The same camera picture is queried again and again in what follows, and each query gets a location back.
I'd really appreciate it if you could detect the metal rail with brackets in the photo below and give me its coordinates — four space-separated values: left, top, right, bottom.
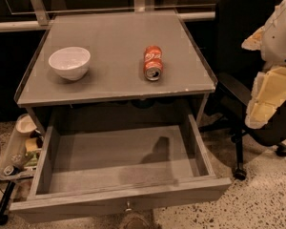
0 0 217 34

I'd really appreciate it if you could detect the open grey top drawer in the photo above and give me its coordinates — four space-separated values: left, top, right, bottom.
10 114 231 222

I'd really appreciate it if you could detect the clear side bin with items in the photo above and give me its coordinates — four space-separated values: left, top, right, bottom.
0 114 44 180

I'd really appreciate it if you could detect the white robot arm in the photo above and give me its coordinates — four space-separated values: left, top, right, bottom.
241 0 286 129

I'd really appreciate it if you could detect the black stand with wheel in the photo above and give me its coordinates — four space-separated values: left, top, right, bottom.
0 181 15 226

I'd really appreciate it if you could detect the small metal drawer knob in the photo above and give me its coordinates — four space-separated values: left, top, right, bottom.
125 201 133 212

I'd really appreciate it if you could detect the grey cabinet with clear top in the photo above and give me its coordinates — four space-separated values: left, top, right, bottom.
13 10 219 135

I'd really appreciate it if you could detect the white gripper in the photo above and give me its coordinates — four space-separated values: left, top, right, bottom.
241 0 286 129

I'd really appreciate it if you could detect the black office chair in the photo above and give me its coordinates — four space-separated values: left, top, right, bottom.
199 0 286 180

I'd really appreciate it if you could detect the white ceramic bowl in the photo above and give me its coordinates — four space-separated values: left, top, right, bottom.
49 47 91 81

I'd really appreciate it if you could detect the orange coke can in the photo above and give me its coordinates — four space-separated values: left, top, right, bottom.
143 46 163 81

